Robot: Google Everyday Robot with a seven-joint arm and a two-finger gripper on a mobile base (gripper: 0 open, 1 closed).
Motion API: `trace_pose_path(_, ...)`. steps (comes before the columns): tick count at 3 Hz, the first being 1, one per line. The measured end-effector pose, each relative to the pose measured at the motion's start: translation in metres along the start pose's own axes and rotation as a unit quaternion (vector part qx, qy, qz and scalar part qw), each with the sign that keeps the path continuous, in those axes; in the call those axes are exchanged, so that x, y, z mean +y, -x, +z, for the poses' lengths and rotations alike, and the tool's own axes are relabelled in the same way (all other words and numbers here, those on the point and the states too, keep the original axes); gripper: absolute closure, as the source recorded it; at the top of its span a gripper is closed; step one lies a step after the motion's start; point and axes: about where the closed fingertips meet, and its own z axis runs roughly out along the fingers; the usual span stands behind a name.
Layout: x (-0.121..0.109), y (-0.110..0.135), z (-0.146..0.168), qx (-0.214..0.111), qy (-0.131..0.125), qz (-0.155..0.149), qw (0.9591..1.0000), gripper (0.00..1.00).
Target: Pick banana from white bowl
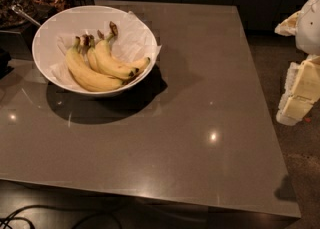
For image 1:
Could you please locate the white bowl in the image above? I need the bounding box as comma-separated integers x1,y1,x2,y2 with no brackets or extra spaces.
32,5,161,97

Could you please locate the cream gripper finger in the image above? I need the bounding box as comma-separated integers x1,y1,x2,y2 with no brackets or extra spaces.
276,55,320,126
274,11,300,36

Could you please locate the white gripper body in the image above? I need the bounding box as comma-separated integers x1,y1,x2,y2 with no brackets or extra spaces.
295,0,320,55

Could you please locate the metal spoon handle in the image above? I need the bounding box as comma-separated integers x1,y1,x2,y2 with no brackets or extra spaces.
11,5,41,27

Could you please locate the yellow banana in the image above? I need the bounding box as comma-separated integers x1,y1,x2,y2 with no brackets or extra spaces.
82,35,151,76
95,22,139,80
65,36,123,92

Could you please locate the black cable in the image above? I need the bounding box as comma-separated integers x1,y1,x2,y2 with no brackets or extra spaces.
0,204,123,229

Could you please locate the white paper liner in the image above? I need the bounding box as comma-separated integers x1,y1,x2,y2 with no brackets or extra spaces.
47,6,161,93

